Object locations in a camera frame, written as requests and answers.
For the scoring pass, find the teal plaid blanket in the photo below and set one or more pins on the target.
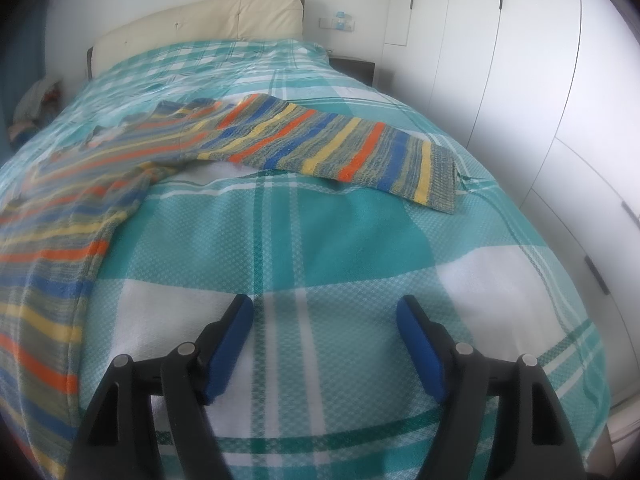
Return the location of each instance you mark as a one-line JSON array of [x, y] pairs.
[[350, 260]]

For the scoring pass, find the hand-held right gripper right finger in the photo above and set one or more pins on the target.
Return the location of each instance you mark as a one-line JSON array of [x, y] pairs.
[[419, 340]]

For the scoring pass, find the pile of clothes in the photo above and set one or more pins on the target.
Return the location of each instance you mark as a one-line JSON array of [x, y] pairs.
[[37, 105]]

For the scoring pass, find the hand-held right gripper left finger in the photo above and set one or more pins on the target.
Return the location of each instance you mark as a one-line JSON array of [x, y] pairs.
[[234, 332]]

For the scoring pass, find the blue curtain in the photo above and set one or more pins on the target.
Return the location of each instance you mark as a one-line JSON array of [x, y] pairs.
[[20, 60]]

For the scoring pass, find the white wall switch panel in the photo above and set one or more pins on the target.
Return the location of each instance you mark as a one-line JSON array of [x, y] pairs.
[[340, 21]]

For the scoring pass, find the cream padded headboard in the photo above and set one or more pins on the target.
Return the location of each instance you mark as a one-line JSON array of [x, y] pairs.
[[210, 22]]

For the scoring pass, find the white wardrobe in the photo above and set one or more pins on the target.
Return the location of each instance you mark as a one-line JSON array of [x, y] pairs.
[[525, 85]]

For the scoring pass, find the striped knit sweater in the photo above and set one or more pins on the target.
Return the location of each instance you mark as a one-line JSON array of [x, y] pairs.
[[300, 135]]

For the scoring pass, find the dark nightstand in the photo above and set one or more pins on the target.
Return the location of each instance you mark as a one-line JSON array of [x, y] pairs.
[[355, 69]]

